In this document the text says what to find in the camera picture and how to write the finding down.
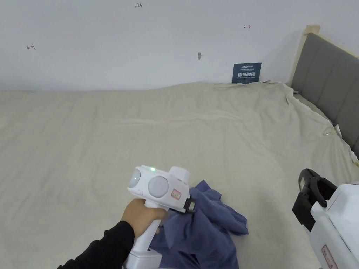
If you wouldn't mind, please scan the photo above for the person's left hand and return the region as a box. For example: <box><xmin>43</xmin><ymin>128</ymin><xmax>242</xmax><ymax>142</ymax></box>
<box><xmin>124</xmin><ymin>199</ymin><xmax>169</xmax><ymax>239</ymax></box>

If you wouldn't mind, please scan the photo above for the bed with beige sheet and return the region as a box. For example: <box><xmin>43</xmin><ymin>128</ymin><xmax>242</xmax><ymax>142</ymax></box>
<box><xmin>0</xmin><ymin>81</ymin><xmax>359</xmax><ymax>269</ymax></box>

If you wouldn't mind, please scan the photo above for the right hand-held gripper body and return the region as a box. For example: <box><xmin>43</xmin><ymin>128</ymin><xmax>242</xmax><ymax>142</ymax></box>
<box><xmin>292</xmin><ymin>183</ymin><xmax>359</xmax><ymax>269</ymax></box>

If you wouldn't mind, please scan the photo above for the person's left forearm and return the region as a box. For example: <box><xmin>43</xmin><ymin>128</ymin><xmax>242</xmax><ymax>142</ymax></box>
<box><xmin>57</xmin><ymin>221</ymin><xmax>136</xmax><ymax>269</ymax></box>

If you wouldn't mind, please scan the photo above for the dark blue shirt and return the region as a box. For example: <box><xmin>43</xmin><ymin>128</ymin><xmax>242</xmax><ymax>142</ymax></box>
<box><xmin>148</xmin><ymin>180</ymin><xmax>249</xmax><ymax>269</ymax></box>

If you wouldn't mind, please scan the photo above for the grey padded headboard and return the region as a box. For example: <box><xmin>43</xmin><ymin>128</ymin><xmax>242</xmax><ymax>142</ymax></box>
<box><xmin>285</xmin><ymin>25</ymin><xmax>359</xmax><ymax>157</ymax></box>

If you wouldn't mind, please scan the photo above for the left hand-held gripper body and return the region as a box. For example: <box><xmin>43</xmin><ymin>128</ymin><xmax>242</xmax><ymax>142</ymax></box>
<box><xmin>123</xmin><ymin>165</ymin><xmax>197</xmax><ymax>269</ymax></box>

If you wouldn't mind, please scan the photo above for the blue wall sign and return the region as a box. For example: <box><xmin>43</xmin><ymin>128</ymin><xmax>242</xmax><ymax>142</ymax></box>
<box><xmin>231</xmin><ymin>62</ymin><xmax>262</xmax><ymax>84</ymax></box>

